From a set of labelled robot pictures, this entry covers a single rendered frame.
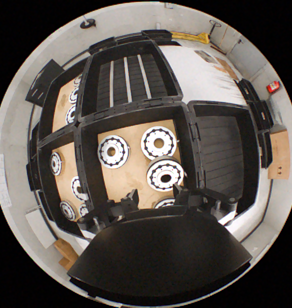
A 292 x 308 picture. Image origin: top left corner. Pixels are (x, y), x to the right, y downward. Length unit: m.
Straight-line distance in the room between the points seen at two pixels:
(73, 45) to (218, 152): 3.58
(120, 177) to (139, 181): 0.07
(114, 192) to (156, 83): 0.43
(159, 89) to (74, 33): 3.18
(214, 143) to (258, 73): 2.83
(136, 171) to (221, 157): 0.31
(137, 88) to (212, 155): 0.36
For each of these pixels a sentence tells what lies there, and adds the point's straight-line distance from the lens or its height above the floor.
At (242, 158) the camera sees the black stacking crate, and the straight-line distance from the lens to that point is 0.51.
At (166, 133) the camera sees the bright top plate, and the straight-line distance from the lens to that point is 0.31.
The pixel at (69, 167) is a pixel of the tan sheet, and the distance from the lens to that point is 0.48.
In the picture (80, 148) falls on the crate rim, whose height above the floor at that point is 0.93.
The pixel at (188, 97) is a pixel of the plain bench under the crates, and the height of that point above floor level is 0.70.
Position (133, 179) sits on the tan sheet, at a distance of 0.34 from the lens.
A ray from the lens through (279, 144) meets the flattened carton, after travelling 2.79.
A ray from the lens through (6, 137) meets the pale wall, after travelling 3.39.
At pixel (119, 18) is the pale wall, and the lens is 3.26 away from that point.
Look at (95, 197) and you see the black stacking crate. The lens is 0.32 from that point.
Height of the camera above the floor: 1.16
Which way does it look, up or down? 86 degrees down
